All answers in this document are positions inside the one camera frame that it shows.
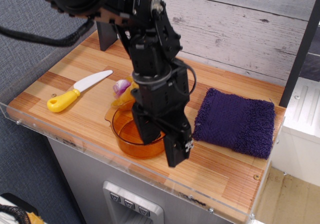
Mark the black right vertical post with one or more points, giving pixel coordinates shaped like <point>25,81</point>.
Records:
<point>305,44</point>

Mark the black yellow object corner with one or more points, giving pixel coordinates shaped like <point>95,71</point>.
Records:
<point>14,210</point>

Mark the plush taco toy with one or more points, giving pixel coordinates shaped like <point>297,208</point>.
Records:
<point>122,91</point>

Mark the black left vertical post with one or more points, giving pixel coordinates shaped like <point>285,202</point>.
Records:
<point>106,34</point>

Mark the purple folded towel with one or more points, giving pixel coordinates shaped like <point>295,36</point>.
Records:
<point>243,125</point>

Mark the yellow handled toy knife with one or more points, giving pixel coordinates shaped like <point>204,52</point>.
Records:
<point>59,103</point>

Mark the orange transparent plastic pot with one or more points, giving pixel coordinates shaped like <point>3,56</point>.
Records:
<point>127,135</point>

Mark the silver dispenser button panel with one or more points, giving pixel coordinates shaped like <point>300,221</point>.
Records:
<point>126,207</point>

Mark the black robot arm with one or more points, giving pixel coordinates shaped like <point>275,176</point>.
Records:
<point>152,45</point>

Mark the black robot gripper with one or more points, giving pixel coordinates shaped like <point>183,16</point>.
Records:
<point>159,112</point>

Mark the grey toy fridge cabinet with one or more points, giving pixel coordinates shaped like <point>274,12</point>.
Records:
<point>86,174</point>

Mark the white ribbed side unit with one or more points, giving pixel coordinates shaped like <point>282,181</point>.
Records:
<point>297,148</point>

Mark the black vertical post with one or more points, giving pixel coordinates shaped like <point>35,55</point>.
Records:
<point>106,34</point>
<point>305,44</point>

